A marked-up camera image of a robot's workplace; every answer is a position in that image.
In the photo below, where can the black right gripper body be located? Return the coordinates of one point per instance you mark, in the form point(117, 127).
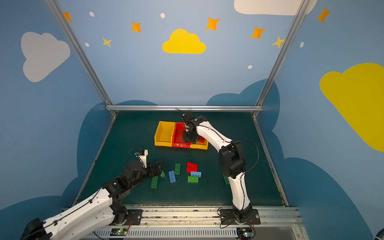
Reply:
point(187, 136)

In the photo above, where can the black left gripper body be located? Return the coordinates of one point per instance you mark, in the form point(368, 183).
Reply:
point(154, 169)

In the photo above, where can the red lego brick stack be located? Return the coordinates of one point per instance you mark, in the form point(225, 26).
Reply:
point(191, 167)

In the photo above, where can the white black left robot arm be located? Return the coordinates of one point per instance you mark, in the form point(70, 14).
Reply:
point(102, 208)

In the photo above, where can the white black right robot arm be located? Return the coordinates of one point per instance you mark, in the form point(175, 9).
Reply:
point(232, 159)

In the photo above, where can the green lego brick small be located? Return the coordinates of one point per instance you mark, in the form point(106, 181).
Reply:
point(162, 174)

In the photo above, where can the green lego brick left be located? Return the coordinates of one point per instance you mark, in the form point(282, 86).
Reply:
point(154, 182)

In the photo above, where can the right yellow plastic bin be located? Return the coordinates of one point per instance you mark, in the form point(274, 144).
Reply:
point(199, 146)

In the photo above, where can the yellow plastic bin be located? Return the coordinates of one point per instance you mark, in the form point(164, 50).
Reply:
point(199, 146)
point(164, 134)

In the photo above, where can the red plastic bin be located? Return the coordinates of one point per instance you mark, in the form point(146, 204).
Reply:
point(178, 141)

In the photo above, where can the green lego brick centre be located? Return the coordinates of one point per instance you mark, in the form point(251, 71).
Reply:
point(177, 169)

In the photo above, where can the left yellow plastic bin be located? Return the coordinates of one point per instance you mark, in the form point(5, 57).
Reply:
point(164, 134)

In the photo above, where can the light blue lego brick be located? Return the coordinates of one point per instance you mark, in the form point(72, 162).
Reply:
point(195, 174)

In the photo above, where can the bright green lego brick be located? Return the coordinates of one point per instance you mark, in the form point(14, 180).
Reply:
point(192, 179)

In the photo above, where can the green lego brick far right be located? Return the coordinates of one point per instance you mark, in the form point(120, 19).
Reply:
point(226, 180)

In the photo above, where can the left controller board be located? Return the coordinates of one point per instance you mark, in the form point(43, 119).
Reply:
point(119, 232)

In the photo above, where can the controller board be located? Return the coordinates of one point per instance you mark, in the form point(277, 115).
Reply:
point(119, 232)
point(244, 233)

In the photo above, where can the right controller board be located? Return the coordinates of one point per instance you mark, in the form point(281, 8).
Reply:
point(244, 233)

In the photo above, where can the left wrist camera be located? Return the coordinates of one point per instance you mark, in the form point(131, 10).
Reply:
point(141, 155)

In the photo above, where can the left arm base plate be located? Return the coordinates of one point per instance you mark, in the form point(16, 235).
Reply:
point(128, 217)

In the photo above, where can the aluminium front mounting rail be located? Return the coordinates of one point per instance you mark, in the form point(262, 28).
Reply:
point(203, 222)

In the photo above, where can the horizontal aluminium frame rail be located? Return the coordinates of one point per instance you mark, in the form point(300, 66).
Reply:
point(184, 108)

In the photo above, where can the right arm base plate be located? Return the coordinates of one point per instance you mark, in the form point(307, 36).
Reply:
point(231, 217)

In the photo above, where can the left aluminium frame post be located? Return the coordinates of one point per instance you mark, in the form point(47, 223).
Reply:
point(59, 15)

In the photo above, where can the aluminium frame post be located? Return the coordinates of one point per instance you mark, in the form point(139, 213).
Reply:
point(59, 15)
point(284, 49)

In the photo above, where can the right aluminium frame post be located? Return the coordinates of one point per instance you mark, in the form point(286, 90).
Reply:
point(284, 49)

